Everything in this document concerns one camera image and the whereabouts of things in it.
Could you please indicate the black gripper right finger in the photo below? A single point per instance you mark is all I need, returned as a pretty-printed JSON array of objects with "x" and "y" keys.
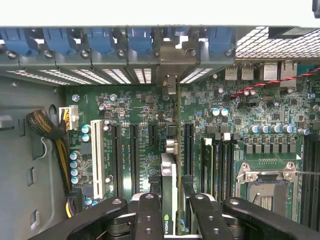
[{"x": 210, "y": 220}]

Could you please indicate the thin metal locking lever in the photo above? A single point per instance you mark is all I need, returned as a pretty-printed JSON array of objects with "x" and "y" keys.
[{"x": 308, "y": 172}]

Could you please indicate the blue card retention clip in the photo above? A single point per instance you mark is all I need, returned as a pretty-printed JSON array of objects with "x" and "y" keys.
[
  {"x": 58, "y": 40},
  {"x": 100, "y": 40},
  {"x": 220, "y": 40},
  {"x": 140, "y": 40},
  {"x": 15, "y": 40}
]

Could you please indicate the long black expansion slot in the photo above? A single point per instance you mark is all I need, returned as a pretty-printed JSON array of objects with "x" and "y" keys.
[
  {"x": 135, "y": 160},
  {"x": 117, "y": 160},
  {"x": 190, "y": 150}
]

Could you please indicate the white expansion slot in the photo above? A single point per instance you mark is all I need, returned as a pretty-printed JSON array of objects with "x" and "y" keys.
[{"x": 97, "y": 160}]

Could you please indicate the open black PC case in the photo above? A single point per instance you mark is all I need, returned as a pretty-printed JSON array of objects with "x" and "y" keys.
[{"x": 25, "y": 175}]

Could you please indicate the CPU socket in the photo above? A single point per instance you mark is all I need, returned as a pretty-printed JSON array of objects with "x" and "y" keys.
[{"x": 267, "y": 197}]

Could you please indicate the green motherboard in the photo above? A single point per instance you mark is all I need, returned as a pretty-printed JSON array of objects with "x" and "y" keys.
[{"x": 140, "y": 105}]

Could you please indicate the white power connector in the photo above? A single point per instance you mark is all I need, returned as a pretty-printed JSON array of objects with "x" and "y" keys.
[{"x": 72, "y": 120}]

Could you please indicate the short black expansion slot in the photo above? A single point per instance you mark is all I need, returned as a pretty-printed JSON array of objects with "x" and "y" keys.
[{"x": 153, "y": 135}]

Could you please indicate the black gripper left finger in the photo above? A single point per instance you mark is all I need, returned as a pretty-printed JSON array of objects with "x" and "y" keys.
[{"x": 150, "y": 217}]

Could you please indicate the black empty RAM slot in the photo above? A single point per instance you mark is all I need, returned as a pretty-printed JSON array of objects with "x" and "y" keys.
[
  {"x": 218, "y": 165},
  {"x": 316, "y": 190},
  {"x": 227, "y": 165},
  {"x": 235, "y": 152},
  {"x": 308, "y": 185}
]

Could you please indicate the vented metal slot cover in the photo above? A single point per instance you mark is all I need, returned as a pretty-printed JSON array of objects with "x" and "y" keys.
[
  {"x": 37, "y": 77},
  {"x": 142, "y": 75},
  {"x": 116, "y": 76},
  {"x": 195, "y": 75},
  {"x": 65, "y": 77},
  {"x": 91, "y": 76}
]

